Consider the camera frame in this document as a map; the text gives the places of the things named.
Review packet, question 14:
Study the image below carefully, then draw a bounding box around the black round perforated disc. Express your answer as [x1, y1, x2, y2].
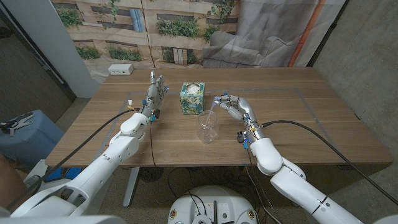
[139, 167, 165, 184]

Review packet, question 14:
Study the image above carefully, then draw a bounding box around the thin black left wrist cable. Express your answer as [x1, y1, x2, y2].
[149, 121, 158, 170]

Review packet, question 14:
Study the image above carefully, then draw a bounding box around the blue flat panel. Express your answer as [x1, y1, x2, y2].
[45, 167, 83, 183]

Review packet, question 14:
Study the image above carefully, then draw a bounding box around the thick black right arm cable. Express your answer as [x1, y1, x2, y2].
[259, 119, 398, 206]

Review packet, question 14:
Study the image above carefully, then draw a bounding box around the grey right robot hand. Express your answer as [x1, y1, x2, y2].
[213, 95, 266, 142]

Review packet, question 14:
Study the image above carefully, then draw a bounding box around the clear plastic cup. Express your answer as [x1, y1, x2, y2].
[195, 110, 220, 145]

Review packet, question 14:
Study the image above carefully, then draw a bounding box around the grey hand-held gripper tool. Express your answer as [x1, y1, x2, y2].
[0, 111, 35, 137]

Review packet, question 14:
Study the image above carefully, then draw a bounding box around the white robot torso base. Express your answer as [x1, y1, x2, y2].
[167, 185, 259, 224]

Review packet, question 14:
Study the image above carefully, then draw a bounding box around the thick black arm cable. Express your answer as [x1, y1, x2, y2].
[259, 119, 398, 206]
[5, 108, 141, 212]

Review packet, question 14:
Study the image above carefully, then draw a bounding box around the black floor cable tangle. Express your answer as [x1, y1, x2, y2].
[167, 166, 249, 206]

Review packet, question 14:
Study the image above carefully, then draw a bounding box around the blue-grey storage case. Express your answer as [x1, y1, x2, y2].
[0, 109, 65, 169]

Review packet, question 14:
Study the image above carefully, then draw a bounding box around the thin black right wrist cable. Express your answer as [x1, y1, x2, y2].
[246, 148, 277, 224]

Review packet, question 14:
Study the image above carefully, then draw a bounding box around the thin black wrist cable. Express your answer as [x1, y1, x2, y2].
[149, 121, 158, 170]
[246, 148, 277, 224]

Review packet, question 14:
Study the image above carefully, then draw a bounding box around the clear plastic pipette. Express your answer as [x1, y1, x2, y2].
[203, 100, 218, 131]

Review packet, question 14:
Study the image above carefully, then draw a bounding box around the teal floral tissue box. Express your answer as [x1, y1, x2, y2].
[179, 82, 206, 115]

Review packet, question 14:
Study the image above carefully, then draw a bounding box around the grey floor cable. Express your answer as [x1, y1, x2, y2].
[244, 166, 275, 224]

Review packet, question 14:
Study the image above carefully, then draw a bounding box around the printed fabric backdrop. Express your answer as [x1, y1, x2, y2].
[51, 0, 347, 84]

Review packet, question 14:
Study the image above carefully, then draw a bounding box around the white floor platform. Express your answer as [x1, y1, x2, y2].
[23, 159, 63, 190]

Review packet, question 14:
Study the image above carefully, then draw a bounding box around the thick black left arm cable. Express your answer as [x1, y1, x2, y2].
[5, 108, 141, 212]

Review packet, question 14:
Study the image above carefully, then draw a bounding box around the white power strip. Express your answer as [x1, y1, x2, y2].
[108, 63, 134, 76]

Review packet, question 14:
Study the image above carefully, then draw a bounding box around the grey foot pedal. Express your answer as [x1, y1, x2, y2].
[24, 175, 42, 190]

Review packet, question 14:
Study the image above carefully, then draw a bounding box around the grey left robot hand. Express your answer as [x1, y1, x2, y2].
[139, 70, 170, 123]

